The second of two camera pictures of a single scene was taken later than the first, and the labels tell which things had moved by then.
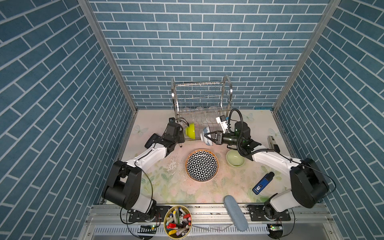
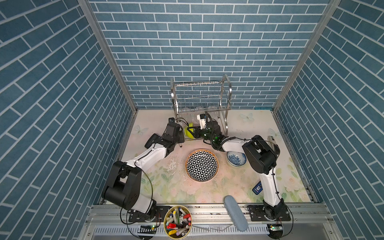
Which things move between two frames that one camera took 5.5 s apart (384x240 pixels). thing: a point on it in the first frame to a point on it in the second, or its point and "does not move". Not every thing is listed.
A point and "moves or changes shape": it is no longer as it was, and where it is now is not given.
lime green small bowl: [190, 131] does not move
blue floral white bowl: [206, 130] moves or changes shape
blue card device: [263, 183] does not move
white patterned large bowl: [202, 165] does not move
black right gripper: [219, 137] to [197, 133]
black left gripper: [180, 133] does not move
